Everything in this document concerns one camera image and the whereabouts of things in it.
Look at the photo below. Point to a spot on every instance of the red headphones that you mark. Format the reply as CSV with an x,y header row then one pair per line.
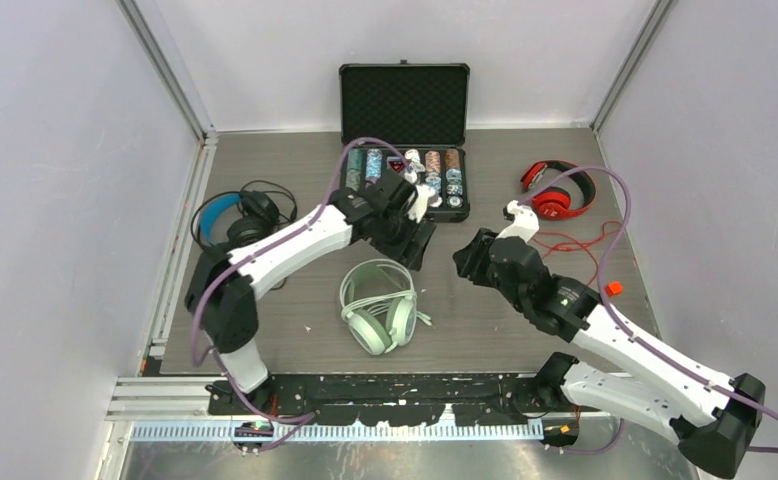
x,y
555,203

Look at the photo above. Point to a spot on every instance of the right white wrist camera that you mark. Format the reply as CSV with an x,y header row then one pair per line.
x,y
523,222

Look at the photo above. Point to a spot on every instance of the black poker chip case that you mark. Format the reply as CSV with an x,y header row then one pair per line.
x,y
412,118

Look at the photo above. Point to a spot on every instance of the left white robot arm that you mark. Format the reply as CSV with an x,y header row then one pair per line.
x,y
228,283

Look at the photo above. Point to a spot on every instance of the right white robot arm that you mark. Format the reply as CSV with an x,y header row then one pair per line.
x,y
708,415

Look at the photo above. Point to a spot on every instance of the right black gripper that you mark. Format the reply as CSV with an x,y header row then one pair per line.
x,y
471,259

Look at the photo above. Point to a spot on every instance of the blue black headphones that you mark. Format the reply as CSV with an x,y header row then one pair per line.
x,y
235,219

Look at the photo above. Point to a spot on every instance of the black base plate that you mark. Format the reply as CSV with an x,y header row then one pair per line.
x,y
396,400

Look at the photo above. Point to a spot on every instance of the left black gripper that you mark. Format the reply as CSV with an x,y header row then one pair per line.
x,y
410,253

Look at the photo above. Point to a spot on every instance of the mint green headphones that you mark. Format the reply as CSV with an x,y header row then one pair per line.
x,y
381,323

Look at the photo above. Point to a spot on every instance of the orange cube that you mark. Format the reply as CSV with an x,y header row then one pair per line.
x,y
614,288

